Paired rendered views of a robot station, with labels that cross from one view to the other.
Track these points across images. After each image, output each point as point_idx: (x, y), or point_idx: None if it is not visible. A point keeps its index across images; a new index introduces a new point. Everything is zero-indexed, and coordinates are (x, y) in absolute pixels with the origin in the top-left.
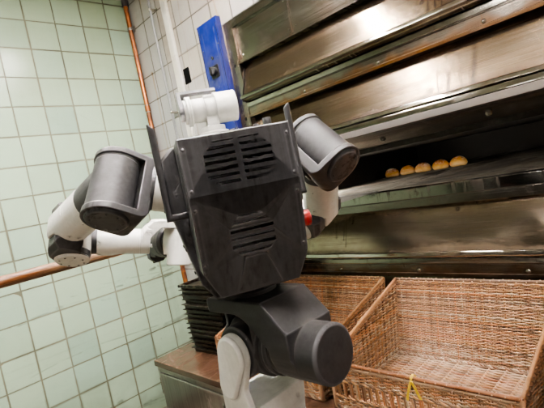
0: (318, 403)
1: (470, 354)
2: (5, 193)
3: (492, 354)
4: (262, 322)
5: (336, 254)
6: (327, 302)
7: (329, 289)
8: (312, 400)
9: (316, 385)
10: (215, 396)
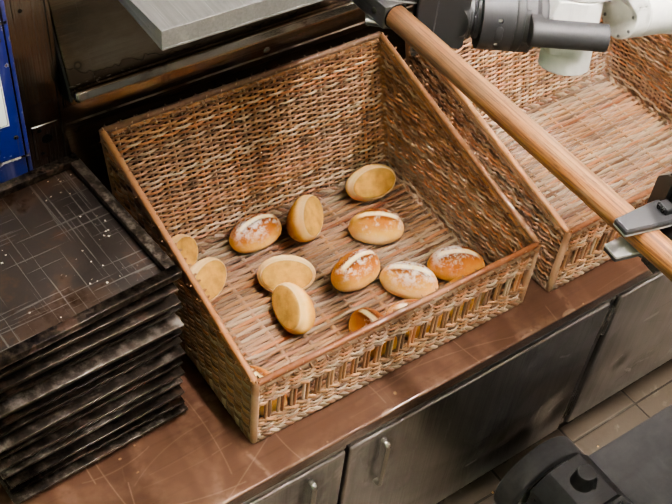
0: (521, 310)
1: (512, 101)
2: None
3: (540, 86)
4: None
5: (298, 21)
6: (251, 141)
7: (255, 109)
8: (505, 315)
9: (518, 287)
10: (275, 496)
